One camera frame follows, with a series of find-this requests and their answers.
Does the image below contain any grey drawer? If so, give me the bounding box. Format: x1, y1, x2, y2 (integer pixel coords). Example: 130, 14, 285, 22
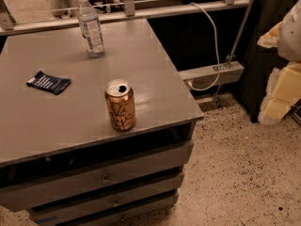
54, 189, 179, 226
0, 140, 194, 211
30, 169, 183, 226

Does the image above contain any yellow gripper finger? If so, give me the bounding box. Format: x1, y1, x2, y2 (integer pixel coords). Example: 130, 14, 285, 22
257, 22, 281, 48
258, 61, 301, 125

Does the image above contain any white cable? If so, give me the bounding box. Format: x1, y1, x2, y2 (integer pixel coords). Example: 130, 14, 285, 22
186, 2, 222, 92

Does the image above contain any grey metal frame rail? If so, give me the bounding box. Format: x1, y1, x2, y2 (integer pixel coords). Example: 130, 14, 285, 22
0, 0, 249, 36

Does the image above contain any middle grey drawer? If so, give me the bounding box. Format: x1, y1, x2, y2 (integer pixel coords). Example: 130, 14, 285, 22
30, 169, 183, 226

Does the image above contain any orange soda can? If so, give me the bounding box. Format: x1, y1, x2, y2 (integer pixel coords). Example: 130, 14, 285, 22
104, 79, 135, 131

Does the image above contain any dark blue snack packet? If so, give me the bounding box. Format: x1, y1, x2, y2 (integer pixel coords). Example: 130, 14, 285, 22
26, 71, 71, 95

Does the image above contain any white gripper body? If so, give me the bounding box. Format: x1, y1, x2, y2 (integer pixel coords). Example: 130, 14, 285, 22
277, 0, 301, 62

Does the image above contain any grey power strip box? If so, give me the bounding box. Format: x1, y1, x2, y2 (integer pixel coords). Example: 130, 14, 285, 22
180, 61, 244, 91

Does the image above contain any bottom grey drawer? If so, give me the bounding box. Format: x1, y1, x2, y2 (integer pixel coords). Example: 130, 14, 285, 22
54, 189, 179, 226

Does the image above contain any grey drawer cabinet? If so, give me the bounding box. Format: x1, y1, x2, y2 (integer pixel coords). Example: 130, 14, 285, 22
0, 18, 205, 226

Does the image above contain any thin metal diagonal rod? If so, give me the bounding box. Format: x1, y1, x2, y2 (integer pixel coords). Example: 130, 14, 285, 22
224, 0, 261, 68

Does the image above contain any clear plastic water bottle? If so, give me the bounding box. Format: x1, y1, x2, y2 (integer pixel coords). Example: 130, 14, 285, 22
77, 0, 104, 57

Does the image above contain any top grey drawer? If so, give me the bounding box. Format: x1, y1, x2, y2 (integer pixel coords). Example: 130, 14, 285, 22
0, 140, 194, 211

